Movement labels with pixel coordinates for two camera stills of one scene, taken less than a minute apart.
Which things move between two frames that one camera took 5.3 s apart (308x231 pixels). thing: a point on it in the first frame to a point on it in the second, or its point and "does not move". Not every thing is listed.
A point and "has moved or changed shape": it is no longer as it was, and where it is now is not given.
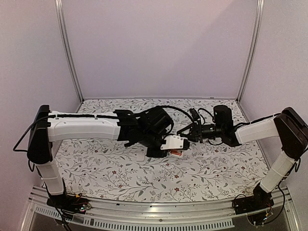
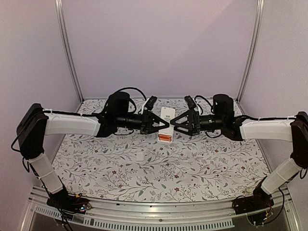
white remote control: [178, 153] has moved or changed shape
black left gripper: [152, 154] to [147, 120]
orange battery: [176, 150] has moved or changed shape
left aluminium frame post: [59, 16] does not move
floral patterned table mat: [111, 170] does not move
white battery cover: [140, 157] does not move
